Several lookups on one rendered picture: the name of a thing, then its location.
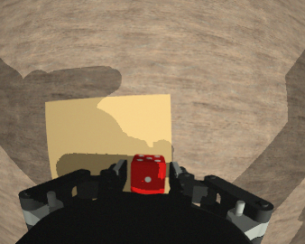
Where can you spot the red die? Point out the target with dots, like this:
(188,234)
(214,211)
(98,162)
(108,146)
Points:
(148,174)

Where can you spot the pale yellow flat mat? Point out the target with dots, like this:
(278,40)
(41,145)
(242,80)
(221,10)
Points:
(94,133)

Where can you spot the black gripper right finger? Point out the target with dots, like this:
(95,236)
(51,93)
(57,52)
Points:
(250,213)

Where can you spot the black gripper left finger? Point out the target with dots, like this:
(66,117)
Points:
(38,201)

